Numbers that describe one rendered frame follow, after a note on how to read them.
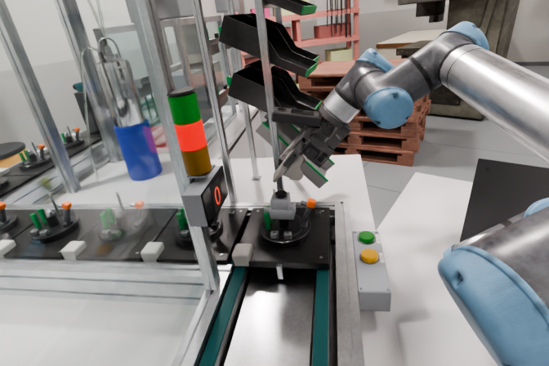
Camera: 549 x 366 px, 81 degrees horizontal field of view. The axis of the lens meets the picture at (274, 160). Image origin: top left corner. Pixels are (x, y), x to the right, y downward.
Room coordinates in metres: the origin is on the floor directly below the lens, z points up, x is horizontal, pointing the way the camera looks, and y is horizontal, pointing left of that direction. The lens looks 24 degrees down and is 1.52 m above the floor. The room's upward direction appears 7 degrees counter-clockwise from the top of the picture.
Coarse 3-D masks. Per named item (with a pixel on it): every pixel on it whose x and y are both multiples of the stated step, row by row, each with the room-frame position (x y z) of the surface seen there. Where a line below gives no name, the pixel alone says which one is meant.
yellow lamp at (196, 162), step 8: (184, 152) 0.55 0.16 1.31; (192, 152) 0.54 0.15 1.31; (200, 152) 0.55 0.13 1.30; (184, 160) 0.55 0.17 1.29; (192, 160) 0.54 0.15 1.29; (200, 160) 0.55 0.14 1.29; (208, 160) 0.56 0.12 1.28; (192, 168) 0.54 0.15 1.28; (200, 168) 0.54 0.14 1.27; (208, 168) 0.55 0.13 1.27
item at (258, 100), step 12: (240, 72) 1.04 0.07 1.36; (252, 72) 1.11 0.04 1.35; (240, 84) 0.99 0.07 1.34; (252, 84) 0.97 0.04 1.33; (264, 84) 1.10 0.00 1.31; (276, 84) 1.08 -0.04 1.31; (240, 96) 0.99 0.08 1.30; (252, 96) 0.97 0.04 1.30; (264, 96) 0.96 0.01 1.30; (276, 96) 1.08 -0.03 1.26; (288, 96) 1.06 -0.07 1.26; (264, 108) 0.96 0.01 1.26; (300, 108) 1.05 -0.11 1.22
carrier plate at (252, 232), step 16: (256, 208) 0.86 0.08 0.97; (304, 208) 0.83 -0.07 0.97; (320, 208) 0.82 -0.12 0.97; (256, 224) 0.78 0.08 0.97; (320, 224) 0.74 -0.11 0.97; (256, 240) 0.70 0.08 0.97; (320, 240) 0.67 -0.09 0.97; (256, 256) 0.64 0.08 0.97; (272, 256) 0.64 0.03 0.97; (288, 256) 0.63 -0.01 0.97; (304, 256) 0.62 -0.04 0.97; (320, 256) 0.61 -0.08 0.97
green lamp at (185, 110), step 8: (184, 96) 0.54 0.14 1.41; (192, 96) 0.55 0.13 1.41; (176, 104) 0.54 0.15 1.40; (184, 104) 0.54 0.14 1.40; (192, 104) 0.55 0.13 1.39; (176, 112) 0.54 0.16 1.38; (184, 112) 0.54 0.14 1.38; (192, 112) 0.55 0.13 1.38; (176, 120) 0.55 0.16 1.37; (184, 120) 0.54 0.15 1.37; (192, 120) 0.55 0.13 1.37
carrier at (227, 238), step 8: (224, 208) 0.88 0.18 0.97; (232, 208) 0.88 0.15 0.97; (240, 208) 0.87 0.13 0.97; (224, 216) 0.84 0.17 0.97; (232, 216) 0.83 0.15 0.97; (240, 216) 0.83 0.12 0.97; (216, 224) 0.76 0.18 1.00; (224, 224) 0.80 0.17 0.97; (232, 224) 0.79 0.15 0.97; (240, 224) 0.79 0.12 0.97; (216, 232) 0.74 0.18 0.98; (224, 232) 0.76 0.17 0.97; (232, 232) 0.75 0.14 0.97; (240, 232) 0.77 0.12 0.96; (216, 240) 0.72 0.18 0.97; (224, 240) 0.72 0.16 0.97; (232, 240) 0.72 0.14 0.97; (216, 248) 0.69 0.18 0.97; (224, 248) 0.69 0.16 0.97; (232, 248) 0.69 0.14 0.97; (216, 256) 0.66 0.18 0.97; (224, 256) 0.66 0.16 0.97
